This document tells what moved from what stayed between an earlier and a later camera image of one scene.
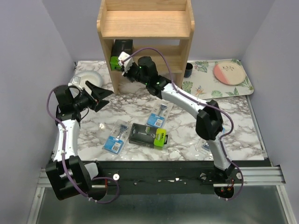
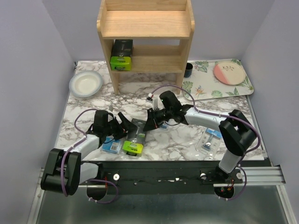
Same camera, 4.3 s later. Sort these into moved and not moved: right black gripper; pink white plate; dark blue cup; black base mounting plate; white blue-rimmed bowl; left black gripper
Moved: left black gripper; right black gripper
Not moved: black base mounting plate; white blue-rimmed bowl; dark blue cup; pink white plate
